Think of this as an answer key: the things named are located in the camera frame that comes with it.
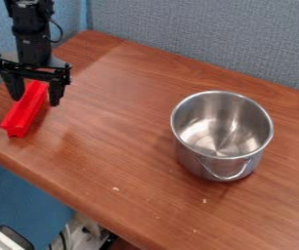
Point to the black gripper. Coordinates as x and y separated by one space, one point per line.
32 62

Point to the metal pot with handle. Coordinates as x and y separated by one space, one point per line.
222 131

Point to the white items under table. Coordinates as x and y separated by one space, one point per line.
83 234

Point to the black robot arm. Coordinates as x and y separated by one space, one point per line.
32 17

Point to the red plastic block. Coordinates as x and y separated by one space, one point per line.
24 110

